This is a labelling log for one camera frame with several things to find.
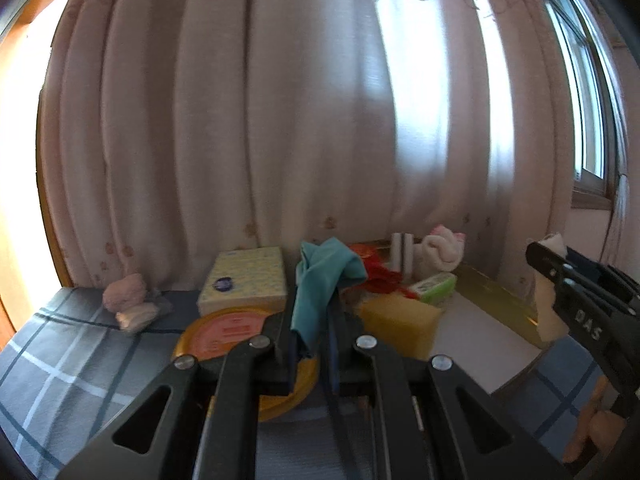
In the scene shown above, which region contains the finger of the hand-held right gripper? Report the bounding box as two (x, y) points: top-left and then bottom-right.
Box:
(526, 241), (640, 403)
(565, 247), (640, 317)

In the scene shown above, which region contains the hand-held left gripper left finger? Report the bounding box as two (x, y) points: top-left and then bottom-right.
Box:
(55, 305), (303, 480)

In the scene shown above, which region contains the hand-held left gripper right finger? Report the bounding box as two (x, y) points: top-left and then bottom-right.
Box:
(325, 287), (571, 480)

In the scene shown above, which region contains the white soft cloth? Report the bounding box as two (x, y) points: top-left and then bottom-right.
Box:
(532, 232), (569, 342)

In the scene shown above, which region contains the yellow sponge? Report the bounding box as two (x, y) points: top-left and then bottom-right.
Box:
(357, 292), (446, 361)

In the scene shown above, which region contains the teal cloth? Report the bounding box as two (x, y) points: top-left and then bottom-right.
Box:
(290, 239), (368, 358)

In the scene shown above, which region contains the red cloth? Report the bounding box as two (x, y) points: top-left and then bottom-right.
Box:
(350, 243), (403, 296)

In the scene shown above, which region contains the pink white plush toy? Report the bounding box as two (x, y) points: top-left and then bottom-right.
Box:
(417, 225), (467, 281)

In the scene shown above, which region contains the person's right hand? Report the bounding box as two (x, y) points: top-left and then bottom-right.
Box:
(562, 375), (628, 463)

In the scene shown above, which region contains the round yellow lidded container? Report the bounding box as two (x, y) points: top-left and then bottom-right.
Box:
(171, 306), (321, 423)

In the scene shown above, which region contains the yellow tissue box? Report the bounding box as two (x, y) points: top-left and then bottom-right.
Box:
(196, 246), (288, 317)

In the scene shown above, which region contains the green tissue packet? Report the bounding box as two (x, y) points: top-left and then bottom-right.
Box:
(407, 272), (458, 306)

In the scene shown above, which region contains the small grey cloth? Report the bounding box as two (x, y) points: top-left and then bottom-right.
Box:
(147, 290), (173, 318)

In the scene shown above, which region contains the beige rolled cloth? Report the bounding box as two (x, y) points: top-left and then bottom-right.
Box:
(115, 302), (160, 336)

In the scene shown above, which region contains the pale pink plush cloth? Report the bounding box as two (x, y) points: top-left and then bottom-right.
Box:
(102, 273), (148, 313)

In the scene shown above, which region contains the blue plaid blanket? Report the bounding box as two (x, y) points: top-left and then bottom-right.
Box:
(0, 285), (640, 480)

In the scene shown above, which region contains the floral cream curtain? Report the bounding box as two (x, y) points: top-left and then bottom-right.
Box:
(37, 0), (581, 291)

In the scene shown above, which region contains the window with white frame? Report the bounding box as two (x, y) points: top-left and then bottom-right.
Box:
(525, 0), (631, 211)

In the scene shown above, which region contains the wooden frame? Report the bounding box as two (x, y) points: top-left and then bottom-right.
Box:
(0, 0), (76, 336)

